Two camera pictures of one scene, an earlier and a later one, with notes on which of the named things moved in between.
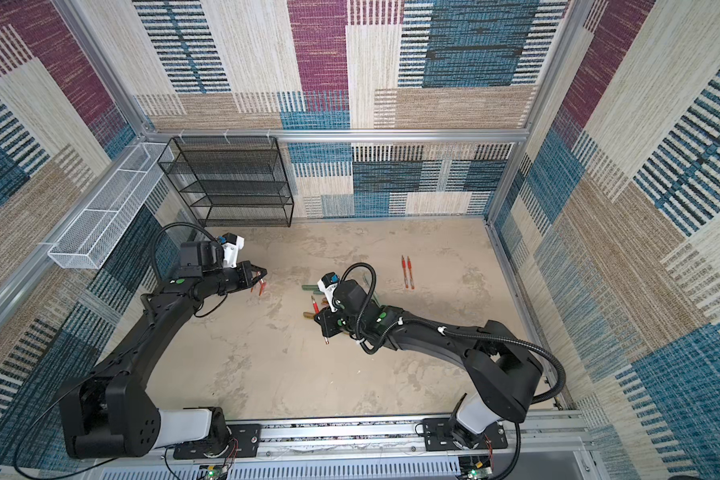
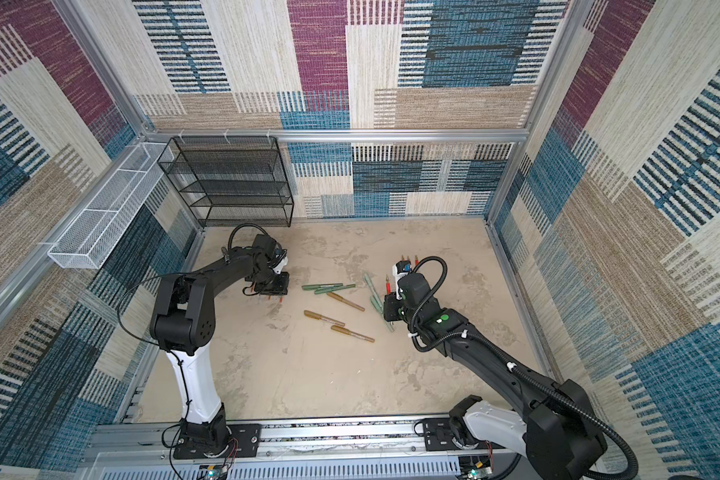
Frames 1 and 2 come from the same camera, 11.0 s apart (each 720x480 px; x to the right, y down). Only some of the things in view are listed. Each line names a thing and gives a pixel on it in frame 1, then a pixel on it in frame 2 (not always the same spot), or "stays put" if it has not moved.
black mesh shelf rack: [231, 181] stays put
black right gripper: [327, 315] -> [391, 314]
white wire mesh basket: [92, 237] stays put
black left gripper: [247, 280] -> [283, 286]
